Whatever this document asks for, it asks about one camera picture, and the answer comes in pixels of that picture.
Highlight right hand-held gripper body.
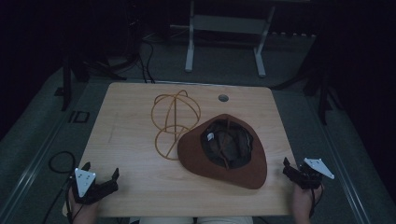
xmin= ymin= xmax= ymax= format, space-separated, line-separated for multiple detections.
xmin=288 ymin=157 xmax=336 ymax=190

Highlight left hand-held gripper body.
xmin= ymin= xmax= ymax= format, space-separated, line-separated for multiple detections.
xmin=71 ymin=167 xmax=120 ymax=205

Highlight brown felt hat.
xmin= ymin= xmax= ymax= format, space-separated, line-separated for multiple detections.
xmin=177 ymin=113 xmax=269 ymax=190

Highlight gold wire hat stand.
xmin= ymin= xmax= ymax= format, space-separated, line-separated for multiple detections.
xmin=150 ymin=89 xmax=202 ymax=161

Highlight person's right hand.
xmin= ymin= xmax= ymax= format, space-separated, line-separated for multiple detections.
xmin=291 ymin=182 xmax=325 ymax=224

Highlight person's left hand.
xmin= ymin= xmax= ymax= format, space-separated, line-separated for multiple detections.
xmin=66 ymin=186 xmax=101 ymax=224

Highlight black metal stand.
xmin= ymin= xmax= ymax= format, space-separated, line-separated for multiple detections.
xmin=270 ymin=62 xmax=345 ymax=126
xmin=54 ymin=50 xmax=129 ymax=112

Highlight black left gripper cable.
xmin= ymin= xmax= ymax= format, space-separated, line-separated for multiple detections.
xmin=41 ymin=150 xmax=78 ymax=224

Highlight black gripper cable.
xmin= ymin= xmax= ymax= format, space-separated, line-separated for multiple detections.
xmin=307 ymin=186 xmax=325 ymax=219
xmin=41 ymin=150 xmax=78 ymax=224

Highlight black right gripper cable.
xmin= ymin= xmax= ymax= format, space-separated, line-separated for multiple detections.
xmin=307 ymin=186 xmax=325 ymax=219

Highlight black rectangular floor frame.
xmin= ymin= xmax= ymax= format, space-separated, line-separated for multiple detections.
xmin=67 ymin=109 xmax=92 ymax=124

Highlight black floor cables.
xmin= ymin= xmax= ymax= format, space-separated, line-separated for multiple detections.
xmin=135 ymin=36 xmax=157 ymax=85

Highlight white metal table frame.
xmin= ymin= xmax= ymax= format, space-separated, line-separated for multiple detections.
xmin=169 ymin=0 xmax=277 ymax=78

